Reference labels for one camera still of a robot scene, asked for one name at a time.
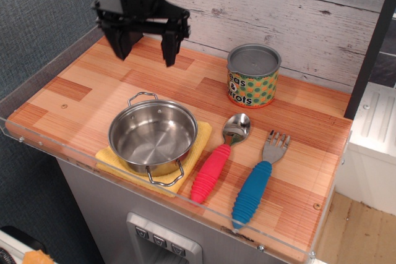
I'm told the orange object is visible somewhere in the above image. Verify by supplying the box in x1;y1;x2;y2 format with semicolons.
22;250;54;264

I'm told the clear acrylic guard rail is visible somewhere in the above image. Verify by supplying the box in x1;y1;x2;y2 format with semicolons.
1;29;351;263

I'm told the yellow folded cloth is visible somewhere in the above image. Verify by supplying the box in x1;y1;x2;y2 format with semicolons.
95;121;212;197

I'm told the stainless steel pot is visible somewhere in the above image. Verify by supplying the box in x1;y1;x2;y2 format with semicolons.
108;92;198;187

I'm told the white cabinet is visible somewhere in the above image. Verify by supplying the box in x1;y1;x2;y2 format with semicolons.
335;83;395;215

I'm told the silver dispenser panel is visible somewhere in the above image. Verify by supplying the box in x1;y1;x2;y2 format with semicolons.
126;212;203;263

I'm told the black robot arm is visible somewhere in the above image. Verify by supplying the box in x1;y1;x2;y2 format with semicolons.
92;0;190;67

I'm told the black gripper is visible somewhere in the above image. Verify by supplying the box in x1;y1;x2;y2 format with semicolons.
92;0;191;67

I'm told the blue handled fork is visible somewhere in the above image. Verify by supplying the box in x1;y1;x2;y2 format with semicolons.
231;130;291;233

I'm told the peas and carrots tin can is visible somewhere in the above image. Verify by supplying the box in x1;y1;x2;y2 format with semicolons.
227;43;282;109

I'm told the black vertical post right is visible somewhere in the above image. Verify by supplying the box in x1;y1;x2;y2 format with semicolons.
344;0;395;120

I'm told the red handled spoon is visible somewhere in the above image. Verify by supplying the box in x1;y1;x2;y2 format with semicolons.
190;113;251;203

